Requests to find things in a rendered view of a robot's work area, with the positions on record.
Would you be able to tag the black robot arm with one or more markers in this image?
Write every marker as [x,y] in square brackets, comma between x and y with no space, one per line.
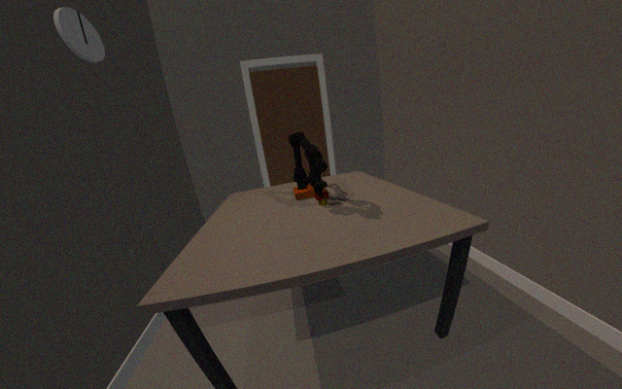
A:
[314,156]

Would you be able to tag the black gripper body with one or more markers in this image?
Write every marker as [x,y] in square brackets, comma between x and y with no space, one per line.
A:
[318,180]

